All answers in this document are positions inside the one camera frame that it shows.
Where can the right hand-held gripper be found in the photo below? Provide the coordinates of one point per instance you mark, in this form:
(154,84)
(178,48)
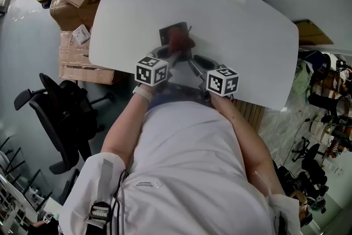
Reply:
(221,81)

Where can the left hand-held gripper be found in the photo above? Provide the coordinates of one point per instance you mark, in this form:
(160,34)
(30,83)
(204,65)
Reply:
(149,73)

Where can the reddish brown cloth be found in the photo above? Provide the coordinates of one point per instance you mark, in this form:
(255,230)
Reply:
(178,38)

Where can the person's left forearm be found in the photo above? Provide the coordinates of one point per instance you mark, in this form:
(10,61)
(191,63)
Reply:
(123,123)

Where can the person's right forearm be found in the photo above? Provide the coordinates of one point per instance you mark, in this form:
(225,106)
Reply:
(247,140)

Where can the light green cloth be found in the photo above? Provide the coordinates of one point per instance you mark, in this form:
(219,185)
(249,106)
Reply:
(301,77)

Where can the person's blue trousers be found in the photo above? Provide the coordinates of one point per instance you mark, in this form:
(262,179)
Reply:
(176,95)

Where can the white wristband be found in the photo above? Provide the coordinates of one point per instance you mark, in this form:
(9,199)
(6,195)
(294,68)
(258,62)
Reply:
(143,93)

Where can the wooden slat panel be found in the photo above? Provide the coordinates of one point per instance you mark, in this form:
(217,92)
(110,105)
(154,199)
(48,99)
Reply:
(250,115)

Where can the white labelled packet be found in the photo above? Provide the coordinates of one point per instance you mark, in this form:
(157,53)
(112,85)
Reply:
(81,34)

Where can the person's white shirt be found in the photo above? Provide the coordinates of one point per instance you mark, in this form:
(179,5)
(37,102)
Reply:
(187,168)

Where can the large brown cardboard box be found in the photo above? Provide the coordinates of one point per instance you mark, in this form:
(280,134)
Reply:
(66,15)

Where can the brown cardboard sheet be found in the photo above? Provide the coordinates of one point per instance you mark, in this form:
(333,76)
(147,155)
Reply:
(313,33)

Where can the black office chair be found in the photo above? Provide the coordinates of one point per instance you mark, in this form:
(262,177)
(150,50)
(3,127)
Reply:
(63,115)

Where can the small black swivel chair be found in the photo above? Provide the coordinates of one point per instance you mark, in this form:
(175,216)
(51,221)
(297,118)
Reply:
(312,162)

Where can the black metal rack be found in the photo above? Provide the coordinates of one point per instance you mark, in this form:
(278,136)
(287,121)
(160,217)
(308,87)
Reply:
(15,165)

